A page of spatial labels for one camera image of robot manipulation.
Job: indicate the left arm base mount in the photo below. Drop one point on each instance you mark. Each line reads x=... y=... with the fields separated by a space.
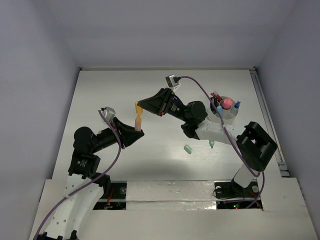
x=116 y=200

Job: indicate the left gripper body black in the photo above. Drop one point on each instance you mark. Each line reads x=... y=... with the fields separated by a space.
x=119 y=133

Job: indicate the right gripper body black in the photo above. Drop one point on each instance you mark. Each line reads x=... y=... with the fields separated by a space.
x=176 y=108

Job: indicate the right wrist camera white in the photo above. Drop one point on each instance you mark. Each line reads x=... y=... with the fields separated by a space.
x=173 y=82

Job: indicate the green highlighter marker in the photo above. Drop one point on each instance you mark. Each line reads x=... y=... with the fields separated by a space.
x=211 y=143

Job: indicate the green marker cap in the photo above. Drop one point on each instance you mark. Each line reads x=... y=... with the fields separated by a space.
x=188 y=149

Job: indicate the black green highlighter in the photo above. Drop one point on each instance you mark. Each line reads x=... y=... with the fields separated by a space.
x=213 y=106

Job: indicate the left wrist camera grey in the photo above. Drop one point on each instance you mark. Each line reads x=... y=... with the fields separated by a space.
x=108 y=114

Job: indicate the orange marker cap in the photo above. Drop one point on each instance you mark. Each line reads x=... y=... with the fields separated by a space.
x=138 y=109

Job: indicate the orange highlighter marker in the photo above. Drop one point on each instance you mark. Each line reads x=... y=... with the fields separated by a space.
x=138 y=123

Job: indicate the white round container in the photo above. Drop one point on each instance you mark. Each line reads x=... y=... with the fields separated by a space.
x=228 y=116

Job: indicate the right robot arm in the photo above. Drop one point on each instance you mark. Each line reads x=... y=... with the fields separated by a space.
x=251 y=142

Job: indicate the blue highlighter marker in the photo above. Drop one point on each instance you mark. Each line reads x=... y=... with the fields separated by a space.
x=219 y=110

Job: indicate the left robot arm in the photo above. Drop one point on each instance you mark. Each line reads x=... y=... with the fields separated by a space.
x=84 y=184

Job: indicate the red gel pen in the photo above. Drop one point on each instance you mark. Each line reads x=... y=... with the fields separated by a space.
x=216 y=96

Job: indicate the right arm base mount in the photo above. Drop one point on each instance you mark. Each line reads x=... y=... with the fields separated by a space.
x=230 y=196

